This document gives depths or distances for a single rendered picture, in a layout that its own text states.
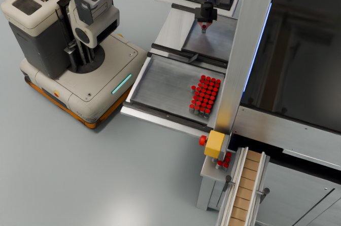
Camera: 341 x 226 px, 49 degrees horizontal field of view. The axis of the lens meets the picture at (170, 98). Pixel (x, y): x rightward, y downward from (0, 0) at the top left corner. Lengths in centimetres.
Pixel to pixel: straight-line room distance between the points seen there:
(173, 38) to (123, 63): 75
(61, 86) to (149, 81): 92
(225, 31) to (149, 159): 101
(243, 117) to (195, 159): 120
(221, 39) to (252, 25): 89
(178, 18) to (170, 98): 48
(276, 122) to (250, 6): 49
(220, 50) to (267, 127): 60
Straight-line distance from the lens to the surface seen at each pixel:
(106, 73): 247
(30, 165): 258
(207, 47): 179
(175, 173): 241
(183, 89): 164
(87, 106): 235
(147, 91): 164
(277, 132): 133
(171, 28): 187
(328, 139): 131
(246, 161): 146
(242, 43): 101
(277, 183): 170
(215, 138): 137
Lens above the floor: 224
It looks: 57 degrees down
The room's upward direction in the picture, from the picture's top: 1 degrees clockwise
